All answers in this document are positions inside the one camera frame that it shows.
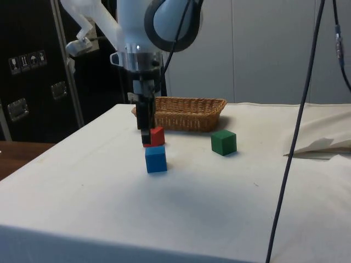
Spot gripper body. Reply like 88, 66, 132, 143
133, 52, 161, 104

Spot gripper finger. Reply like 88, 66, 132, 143
136, 101, 156, 147

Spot red cube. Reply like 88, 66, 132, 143
149, 126, 166, 147

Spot blue cube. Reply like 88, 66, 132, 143
144, 145, 168, 174

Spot wicker basket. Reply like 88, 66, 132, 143
131, 96, 228, 133

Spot green cube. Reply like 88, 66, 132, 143
211, 130, 237, 157

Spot black cabinet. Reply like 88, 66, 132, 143
0, 0, 129, 144

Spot black cable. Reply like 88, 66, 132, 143
162, 0, 194, 79
265, 0, 326, 263
332, 0, 351, 93

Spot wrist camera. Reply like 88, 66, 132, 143
65, 36, 94, 58

